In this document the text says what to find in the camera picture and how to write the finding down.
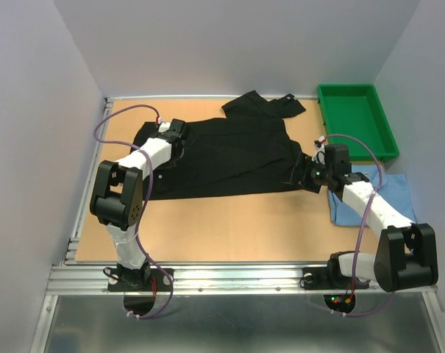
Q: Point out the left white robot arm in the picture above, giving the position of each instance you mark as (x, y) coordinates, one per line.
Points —
(123, 187)

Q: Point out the black long sleeve shirt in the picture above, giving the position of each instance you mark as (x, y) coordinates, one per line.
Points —
(248, 151)

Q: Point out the green plastic bin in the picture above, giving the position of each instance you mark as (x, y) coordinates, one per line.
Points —
(356, 110)

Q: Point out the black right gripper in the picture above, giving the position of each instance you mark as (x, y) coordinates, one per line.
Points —
(304, 163)

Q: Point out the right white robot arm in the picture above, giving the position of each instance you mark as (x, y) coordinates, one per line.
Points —
(406, 255)

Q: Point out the aluminium table frame rail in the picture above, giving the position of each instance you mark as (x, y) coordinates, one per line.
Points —
(76, 231)

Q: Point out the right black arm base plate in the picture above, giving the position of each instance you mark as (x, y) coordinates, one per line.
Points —
(324, 278)

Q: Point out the front aluminium rail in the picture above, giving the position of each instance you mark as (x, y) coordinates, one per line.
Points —
(190, 279)

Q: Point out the light blue folded shirt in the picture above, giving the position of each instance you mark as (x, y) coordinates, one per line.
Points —
(395, 190)

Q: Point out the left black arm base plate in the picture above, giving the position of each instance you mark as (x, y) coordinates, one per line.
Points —
(148, 280)

